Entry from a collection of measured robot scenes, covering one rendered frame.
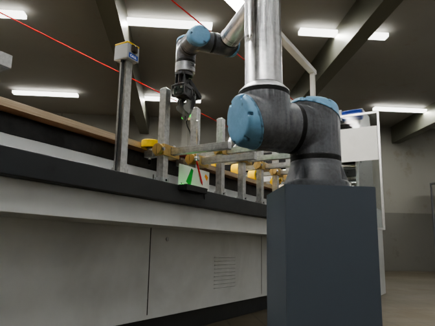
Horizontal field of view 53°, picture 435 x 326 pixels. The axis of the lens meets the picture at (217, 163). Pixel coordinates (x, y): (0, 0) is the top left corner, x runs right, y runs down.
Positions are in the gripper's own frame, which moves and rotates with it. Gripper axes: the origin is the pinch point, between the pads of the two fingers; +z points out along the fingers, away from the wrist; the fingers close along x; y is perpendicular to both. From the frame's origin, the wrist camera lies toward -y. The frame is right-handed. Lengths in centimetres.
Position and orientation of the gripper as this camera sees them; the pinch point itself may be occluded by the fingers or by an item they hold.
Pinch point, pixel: (186, 118)
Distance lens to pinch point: 196.7
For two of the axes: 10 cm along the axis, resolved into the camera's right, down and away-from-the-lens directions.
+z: -0.2, 9.8, -1.9
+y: -5.0, -1.7, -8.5
